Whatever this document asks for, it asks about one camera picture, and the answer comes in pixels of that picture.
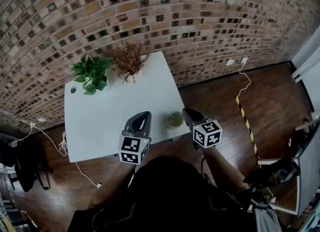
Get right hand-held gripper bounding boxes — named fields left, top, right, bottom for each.
left=181, top=107, right=224, bottom=151

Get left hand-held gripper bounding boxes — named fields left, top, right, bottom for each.
left=118, top=111, right=153, bottom=166

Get small green round object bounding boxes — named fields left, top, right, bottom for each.
left=166, top=110, right=185, bottom=130

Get person's right forearm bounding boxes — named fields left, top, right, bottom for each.
left=199, top=146, right=251, bottom=193

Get white rectangular table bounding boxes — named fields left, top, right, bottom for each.
left=63, top=50, right=192, bottom=163

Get yellow black hazard floor strip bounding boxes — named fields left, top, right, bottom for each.
left=234, top=95, right=260, bottom=157

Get brown dried potted plant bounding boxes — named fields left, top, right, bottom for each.
left=110, top=41, right=152, bottom=87

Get green leafy potted plant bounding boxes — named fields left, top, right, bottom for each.
left=70, top=53, right=113, bottom=96

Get person's black clothing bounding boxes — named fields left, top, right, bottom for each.
left=67, top=155, right=260, bottom=232

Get black office chair with armrest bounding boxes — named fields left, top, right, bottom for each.
left=242, top=155, right=302, bottom=199

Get grey desk with wooden edge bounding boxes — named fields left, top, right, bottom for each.
left=257, top=114, right=320, bottom=217

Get person's grey trousers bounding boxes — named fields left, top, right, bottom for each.
left=253, top=207, right=284, bottom=232

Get metal storage shelf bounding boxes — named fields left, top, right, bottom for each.
left=0, top=164, right=38, bottom=232

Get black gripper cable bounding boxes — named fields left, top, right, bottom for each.
left=200, top=156, right=214, bottom=185

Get pale yellow power cable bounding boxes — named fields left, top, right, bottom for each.
left=238, top=62, right=252, bottom=98

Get white charger cable with plug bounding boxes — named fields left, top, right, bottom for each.
left=9, top=123, right=103, bottom=189

